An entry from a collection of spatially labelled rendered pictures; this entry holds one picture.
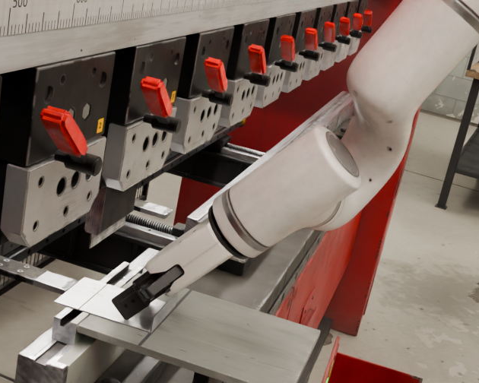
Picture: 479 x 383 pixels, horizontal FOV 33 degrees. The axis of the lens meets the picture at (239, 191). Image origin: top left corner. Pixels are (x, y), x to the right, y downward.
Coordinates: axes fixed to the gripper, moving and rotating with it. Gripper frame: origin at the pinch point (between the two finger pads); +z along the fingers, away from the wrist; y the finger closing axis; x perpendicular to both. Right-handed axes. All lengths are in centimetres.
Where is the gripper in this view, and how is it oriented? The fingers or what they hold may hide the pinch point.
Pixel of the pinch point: (139, 293)
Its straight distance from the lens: 103.1
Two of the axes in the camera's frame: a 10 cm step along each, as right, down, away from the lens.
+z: -7.6, 5.4, 3.8
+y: -2.9, 2.5, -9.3
